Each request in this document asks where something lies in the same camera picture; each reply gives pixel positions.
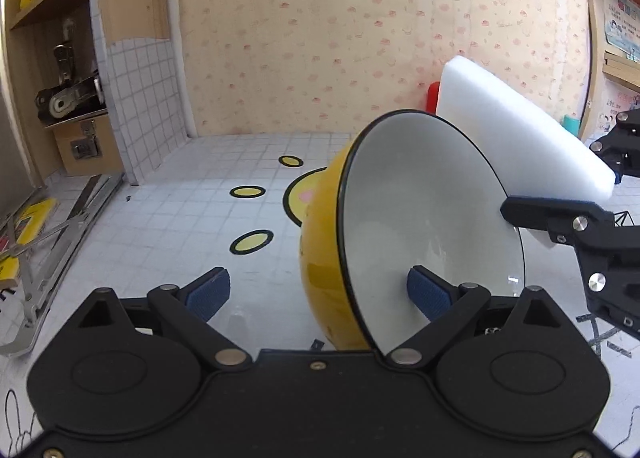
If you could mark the cartoon sticker sheet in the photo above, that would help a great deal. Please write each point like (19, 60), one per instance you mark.
(615, 110)

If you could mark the red cylindrical speaker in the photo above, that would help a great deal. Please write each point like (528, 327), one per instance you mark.
(433, 98)

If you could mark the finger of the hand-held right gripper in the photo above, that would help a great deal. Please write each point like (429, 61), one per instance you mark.
(627, 143)
(550, 215)

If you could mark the small bottle with teal cap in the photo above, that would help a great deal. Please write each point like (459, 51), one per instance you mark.
(571, 124)

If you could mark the blue printed leaflet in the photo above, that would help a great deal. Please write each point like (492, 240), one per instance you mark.
(622, 23)

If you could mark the yellow bowl with white inside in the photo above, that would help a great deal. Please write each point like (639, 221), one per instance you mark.
(425, 198)

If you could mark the yellow booklet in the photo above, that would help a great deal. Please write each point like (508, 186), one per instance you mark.
(35, 218)

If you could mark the small wooden box with latch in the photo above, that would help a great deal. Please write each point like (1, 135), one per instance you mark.
(100, 148)

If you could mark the black and metal tool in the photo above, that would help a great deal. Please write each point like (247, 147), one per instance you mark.
(60, 103)

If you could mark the white sponge block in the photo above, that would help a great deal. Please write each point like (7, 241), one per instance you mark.
(525, 138)

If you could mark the light wooden bookshelf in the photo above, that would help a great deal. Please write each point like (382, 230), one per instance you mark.
(592, 63)

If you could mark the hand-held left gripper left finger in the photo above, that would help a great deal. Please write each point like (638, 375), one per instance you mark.
(207, 293)

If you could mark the folding metal rack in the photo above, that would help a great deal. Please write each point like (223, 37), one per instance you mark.
(37, 310)

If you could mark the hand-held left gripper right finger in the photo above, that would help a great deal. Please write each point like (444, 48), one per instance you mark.
(427, 293)

